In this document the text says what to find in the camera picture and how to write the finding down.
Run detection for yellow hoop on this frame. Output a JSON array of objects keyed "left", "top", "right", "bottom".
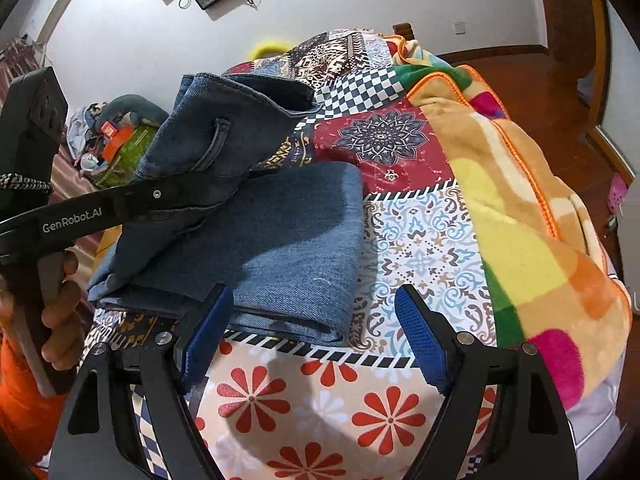
[{"left": 248, "top": 36, "right": 294, "bottom": 61}]

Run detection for pile of clothes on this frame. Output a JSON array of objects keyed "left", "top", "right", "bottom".
[{"left": 66, "top": 102, "right": 109, "bottom": 162}]

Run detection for brown wooden door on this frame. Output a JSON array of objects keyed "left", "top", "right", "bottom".
[{"left": 531, "top": 0, "right": 602, "bottom": 53}]

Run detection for white mattress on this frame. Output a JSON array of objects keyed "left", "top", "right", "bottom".
[{"left": 564, "top": 374, "right": 627, "bottom": 462}]

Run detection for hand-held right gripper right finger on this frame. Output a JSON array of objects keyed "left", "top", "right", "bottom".
[{"left": 394, "top": 284, "right": 581, "bottom": 480}]

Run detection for blue denim pants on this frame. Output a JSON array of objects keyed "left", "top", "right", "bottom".
[{"left": 87, "top": 72, "right": 364, "bottom": 347}]

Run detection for person's left hand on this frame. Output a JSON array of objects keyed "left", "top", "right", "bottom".
[{"left": 0, "top": 251, "right": 86, "bottom": 379}]

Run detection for orange box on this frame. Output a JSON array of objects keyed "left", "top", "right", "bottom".
[{"left": 101, "top": 126, "right": 137, "bottom": 159}]

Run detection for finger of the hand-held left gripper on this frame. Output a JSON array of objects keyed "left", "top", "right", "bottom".
[{"left": 119, "top": 171, "right": 256, "bottom": 227}]

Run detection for colourful fleece blanket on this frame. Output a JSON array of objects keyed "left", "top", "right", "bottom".
[{"left": 382, "top": 35, "right": 634, "bottom": 412}]

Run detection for pink slipper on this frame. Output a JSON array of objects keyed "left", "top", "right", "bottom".
[{"left": 607, "top": 174, "right": 629, "bottom": 217}]

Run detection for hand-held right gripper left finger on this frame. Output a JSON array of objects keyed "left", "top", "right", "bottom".
[{"left": 47, "top": 282, "right": 236, "bottom": 480}]

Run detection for grey neck pillow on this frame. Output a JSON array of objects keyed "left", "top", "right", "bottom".
[{"left": 102, "top": 94, "right": 169, "bottom": 127}]

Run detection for person's left forearm orange sleeve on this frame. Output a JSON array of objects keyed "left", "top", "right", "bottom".
[{"left": 0, "top": 335, "right": 69, "bottom": 477}]

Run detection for braided black white cord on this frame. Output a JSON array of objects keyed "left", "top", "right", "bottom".
[{"left": 0, "top": 172, "right": 54, "bottom": 197}]

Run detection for patchwork printed bedspread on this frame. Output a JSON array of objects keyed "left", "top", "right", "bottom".
[{"left": 90, "top": 27, "right": 502, "bottom": 480}]

